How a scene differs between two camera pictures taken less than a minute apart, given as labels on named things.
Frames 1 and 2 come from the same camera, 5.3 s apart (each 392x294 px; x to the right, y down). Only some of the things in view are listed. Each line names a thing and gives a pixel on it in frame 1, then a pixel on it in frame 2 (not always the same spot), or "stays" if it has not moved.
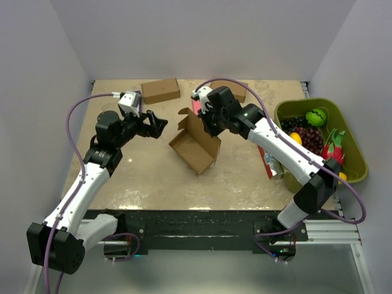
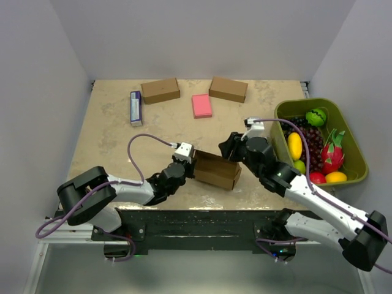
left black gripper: x=153 y=130 → x=190 y=166
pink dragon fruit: x=334 y=149 stays
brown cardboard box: x=195 y=146 → x=215 y=170
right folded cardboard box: x=238 y=90 stays
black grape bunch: x=288 y=124 stays
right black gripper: x=204 y=117 → x=232 y=144
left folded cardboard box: x=160 y=90 stays
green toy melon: x=316 y=117 stays
